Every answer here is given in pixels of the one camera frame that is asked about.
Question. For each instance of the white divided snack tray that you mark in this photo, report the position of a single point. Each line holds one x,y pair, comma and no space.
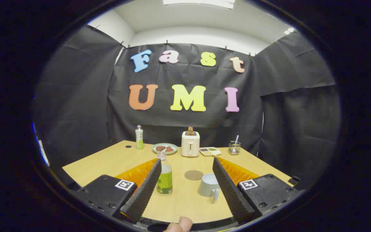
210,151

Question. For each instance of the brown food piece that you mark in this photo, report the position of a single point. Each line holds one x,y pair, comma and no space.
169,149
160,148

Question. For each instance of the large ceiling light panel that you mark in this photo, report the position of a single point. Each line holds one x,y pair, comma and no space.
198,2

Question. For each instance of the green label juice bottle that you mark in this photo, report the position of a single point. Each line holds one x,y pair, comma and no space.
166,180

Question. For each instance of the black backdrop cloth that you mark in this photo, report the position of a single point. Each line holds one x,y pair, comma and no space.
188,74

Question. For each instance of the brown toast slice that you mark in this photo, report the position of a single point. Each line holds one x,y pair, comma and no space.
190,130

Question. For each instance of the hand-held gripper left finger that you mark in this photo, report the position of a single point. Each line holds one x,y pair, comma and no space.
145,190

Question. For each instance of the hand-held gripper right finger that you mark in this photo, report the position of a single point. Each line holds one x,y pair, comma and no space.
229,190

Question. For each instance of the round brown coaster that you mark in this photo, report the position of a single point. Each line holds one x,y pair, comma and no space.
194,175

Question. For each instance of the pale grey cup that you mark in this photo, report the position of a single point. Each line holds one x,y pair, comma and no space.
206,188

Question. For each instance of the white toaster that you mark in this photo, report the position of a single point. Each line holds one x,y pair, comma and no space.
190,146

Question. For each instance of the small ceiling light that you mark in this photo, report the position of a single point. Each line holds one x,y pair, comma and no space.
289,31

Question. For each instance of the white spoon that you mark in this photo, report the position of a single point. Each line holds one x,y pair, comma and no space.
236,138

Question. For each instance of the wooden table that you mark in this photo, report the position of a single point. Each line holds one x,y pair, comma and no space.
179,206

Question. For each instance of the small black clamp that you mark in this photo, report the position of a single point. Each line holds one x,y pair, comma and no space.
294,180

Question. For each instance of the white spray bottle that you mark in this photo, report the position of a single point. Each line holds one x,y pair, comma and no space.
139,138

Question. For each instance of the pale green plate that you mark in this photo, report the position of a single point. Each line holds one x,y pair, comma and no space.
164,152

